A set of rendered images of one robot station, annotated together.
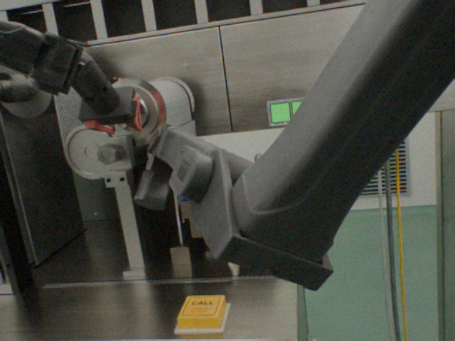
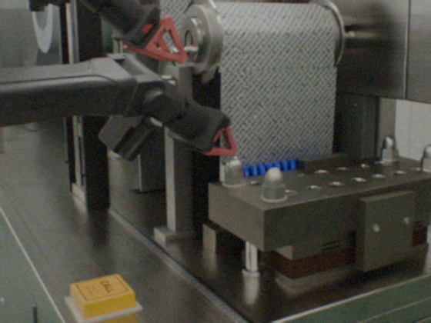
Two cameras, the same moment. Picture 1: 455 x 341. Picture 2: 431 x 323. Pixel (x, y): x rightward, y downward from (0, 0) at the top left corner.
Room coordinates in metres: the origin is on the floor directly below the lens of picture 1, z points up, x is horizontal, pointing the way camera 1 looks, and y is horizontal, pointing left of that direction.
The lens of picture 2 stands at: (0.30, -0.58, 1.27)
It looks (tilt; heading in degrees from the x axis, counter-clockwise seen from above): 11 degrees down; 49
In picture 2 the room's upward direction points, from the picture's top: straight up
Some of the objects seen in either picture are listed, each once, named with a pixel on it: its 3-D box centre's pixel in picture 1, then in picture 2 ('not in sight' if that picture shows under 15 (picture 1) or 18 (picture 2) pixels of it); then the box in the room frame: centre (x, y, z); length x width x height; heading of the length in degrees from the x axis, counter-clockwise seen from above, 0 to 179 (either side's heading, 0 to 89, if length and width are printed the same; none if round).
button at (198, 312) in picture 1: (202, 312); (101, 295); (0.63, 0.07, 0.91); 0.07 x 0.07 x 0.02; 79
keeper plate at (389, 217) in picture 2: not in sight; (386, 229); (1.02, -0.11, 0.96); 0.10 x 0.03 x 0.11; 169
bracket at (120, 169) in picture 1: (126, 207); (171, 153); (0.86, 0.23, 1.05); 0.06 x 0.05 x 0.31; 169
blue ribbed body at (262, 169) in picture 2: not in sight; (285, 169); (1.00, 0.08, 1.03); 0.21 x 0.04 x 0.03; 169
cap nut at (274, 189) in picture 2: not in sight; (273, 183); (0.85, -0.03, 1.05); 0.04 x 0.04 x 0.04
